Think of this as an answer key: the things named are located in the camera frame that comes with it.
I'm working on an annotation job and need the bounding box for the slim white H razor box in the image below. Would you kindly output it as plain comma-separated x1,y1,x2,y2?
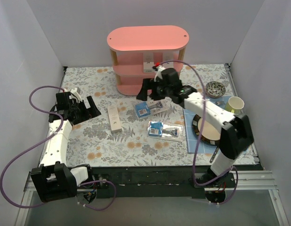
143,52,154,73

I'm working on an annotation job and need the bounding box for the Gillette razor blister pack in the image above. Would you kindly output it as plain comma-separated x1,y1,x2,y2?
147,121,184,142
134,100,169,119

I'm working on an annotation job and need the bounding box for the white Harry's razor box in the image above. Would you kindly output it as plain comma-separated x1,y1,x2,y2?
107,105,122,133

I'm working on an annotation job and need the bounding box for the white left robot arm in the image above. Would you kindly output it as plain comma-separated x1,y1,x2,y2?
31,88,101,203

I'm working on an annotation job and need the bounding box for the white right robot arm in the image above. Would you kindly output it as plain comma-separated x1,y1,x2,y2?
137,65,254,187

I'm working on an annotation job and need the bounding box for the pink three-tier wooden shelf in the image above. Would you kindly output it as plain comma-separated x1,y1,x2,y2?
107,25,189,96

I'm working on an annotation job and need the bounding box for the floral patterned tablecloth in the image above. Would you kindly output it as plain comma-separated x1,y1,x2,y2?
40,63,257,168

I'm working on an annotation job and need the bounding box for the floral patterned ceramic bowl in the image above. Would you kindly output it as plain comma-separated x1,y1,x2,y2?
205,81,226,99

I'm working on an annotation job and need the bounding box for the blue checkered cloth napkin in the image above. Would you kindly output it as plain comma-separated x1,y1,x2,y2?
181,108,248,154

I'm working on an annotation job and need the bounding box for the dark rimmed cream plate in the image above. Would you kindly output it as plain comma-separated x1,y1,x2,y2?
192,114,220,146

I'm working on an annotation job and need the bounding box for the yellow ceramic mug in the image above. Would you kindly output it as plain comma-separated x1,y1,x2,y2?
225,97,244,114

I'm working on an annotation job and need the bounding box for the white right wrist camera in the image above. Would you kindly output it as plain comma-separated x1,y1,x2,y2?
153,65,166,82

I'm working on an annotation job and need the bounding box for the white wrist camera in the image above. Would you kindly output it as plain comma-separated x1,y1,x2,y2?
153,65,166,82
70,87,82,102

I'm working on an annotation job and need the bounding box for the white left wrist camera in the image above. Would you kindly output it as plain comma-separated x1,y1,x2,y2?
70,87,82,102

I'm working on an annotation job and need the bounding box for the metal fork dark handle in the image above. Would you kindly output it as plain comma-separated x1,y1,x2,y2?
215,101,225,105

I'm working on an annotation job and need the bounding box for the dark handled table knife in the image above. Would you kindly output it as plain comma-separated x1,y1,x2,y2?
210,146,219,163

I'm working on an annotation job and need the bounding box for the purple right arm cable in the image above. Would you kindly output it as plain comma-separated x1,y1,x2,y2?
159,60,238,204

